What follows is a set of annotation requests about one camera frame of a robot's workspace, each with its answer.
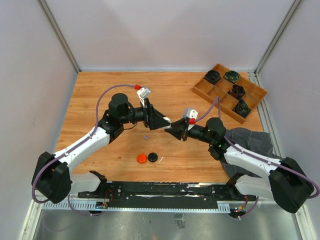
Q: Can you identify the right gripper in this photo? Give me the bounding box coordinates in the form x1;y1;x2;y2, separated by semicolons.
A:
164;118;215;145

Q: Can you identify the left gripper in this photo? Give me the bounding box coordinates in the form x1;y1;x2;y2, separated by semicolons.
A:
120;98;170;130

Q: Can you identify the black earbud case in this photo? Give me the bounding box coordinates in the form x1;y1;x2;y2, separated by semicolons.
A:
147;152;158;163

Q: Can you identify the orange earbud case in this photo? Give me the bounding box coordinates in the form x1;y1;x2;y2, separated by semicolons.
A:
136;153;148;164

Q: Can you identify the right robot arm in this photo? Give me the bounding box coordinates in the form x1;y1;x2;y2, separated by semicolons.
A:
165;117;320;214

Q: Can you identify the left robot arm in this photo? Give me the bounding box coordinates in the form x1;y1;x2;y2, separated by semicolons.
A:
31;93;171;204

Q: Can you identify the dark rolled cloth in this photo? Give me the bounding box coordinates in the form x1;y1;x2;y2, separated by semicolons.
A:
204;70;221;85
223;70;241;84
232;98;252;118
228;84;246;100

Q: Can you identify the wooden divided tray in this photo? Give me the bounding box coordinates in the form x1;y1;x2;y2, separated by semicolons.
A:
192;64;268;124

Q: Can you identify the grey checked cloth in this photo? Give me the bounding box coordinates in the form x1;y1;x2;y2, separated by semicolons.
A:
221;127;282;178

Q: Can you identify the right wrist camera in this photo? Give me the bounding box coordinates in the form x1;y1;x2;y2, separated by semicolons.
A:
182;107;198;120

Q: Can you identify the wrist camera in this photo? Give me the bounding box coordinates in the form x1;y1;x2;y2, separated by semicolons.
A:
182;107;198;120
136;86;151;100

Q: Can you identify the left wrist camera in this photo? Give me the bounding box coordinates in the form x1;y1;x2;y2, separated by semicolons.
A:
136;86;151;100

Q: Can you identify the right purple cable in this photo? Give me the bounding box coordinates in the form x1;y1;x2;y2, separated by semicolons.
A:
188;96;320;200

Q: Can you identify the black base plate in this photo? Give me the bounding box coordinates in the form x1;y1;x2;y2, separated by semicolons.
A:
77;181;256;208

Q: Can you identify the grey cable duct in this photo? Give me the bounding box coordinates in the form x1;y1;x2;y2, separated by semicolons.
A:
41;199;231;214

